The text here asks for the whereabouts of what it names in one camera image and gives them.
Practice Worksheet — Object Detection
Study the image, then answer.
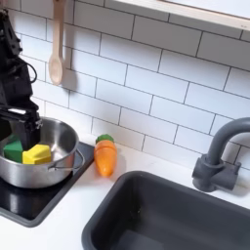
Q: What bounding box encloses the orange toy carrot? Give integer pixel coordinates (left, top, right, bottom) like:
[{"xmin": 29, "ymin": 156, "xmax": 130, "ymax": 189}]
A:
[{"xmin": 93, "ymin": 134, "xmax": 118, "ymax": 178}]

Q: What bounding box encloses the green toy block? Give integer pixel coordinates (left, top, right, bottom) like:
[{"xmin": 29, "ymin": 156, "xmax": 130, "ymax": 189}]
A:
[{"xmin": 2, "ymin": 139, "xmax": 24, "ymax": 164}]

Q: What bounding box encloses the wooden shelf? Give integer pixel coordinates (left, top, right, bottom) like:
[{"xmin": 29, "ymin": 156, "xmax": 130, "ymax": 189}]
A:
[{"xmin": 110, "ymin": 0, "xmax": 250, "ymax": 32}]

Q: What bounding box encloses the black toy stove top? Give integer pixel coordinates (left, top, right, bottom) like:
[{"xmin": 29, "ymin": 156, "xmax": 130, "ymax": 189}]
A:
[{"xmin": 0, "ymin": 141, "xmax": 96, "ymax": 229}]

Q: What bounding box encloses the wooden spoon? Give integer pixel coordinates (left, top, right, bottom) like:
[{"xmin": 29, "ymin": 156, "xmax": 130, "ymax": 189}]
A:
[{"xmin": 48, "ymin": 0, "xmax": 67, "ymax": 86}]

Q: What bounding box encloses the dark grey tap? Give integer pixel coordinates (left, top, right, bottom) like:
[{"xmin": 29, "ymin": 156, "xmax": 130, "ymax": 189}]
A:
[{"xmin": 191, "ymin": 116, "xmax": 250, "ymax": 193}]

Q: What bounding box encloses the steel pot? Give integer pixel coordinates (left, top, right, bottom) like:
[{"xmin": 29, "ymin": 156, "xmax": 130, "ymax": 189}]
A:
[{"xmin": 0, "ymin": 116, "xmax": 86, "ymax": 189}]

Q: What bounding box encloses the yellow toy block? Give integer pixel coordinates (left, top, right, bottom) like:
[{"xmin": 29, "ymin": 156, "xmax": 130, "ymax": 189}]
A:
[{"xmin": 21, "ymin": 144, "xmax": 53, "ymax": 165}]

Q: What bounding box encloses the thin black cable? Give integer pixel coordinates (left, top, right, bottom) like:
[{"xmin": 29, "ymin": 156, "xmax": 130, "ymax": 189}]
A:
[{"xmin": 23, "ymin": 61, "xmax": 39, "ymax": 84}]

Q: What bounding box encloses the dark grey sink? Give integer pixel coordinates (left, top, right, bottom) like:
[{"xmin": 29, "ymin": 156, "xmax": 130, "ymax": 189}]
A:
[{"xmin": 81, "ymin": 170, "xmax": 250, "ymax": 250}]

